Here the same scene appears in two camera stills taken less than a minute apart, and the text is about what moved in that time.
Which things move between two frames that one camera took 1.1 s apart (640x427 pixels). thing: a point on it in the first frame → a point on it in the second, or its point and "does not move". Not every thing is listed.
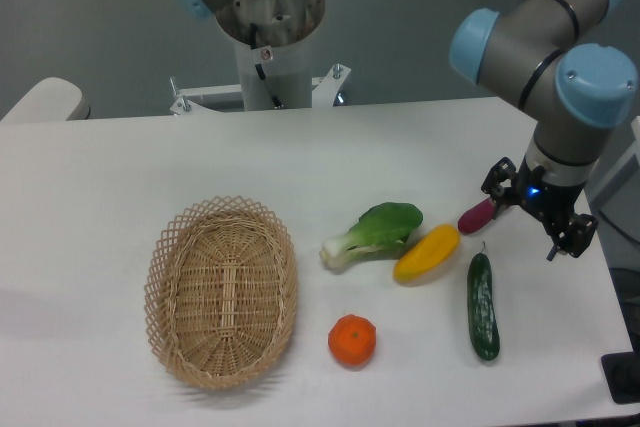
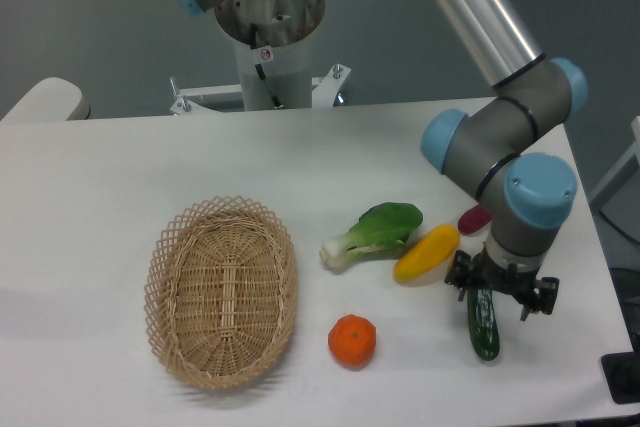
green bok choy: [382, 231] does not move
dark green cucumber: [482, 310] does not move
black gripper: [550, 198] → [520, 284]
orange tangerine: [352, 340] does not move
